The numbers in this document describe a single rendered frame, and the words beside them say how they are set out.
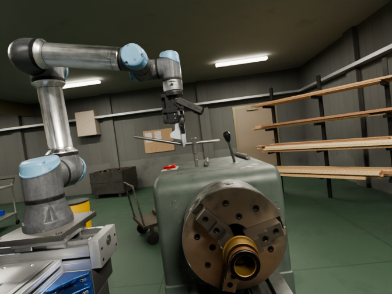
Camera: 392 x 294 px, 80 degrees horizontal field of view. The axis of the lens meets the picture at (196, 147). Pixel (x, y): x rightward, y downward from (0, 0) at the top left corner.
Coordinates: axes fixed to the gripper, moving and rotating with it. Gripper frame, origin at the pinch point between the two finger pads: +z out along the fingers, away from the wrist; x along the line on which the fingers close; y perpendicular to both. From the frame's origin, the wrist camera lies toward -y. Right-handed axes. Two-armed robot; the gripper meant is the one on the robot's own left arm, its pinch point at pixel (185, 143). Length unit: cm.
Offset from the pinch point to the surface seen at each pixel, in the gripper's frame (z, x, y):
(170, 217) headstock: 26.2, 7.7, 8.4
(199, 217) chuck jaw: 20.6, 27.5, -2.2
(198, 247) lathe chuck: 30.7, 23.4, -0.6
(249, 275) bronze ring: 32, 38, -12
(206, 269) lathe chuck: 37.7, 23.5, -2.4
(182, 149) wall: 33, -646, 28
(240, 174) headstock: 13.7, 6.3, -19.1
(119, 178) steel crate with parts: 86, -547, 203
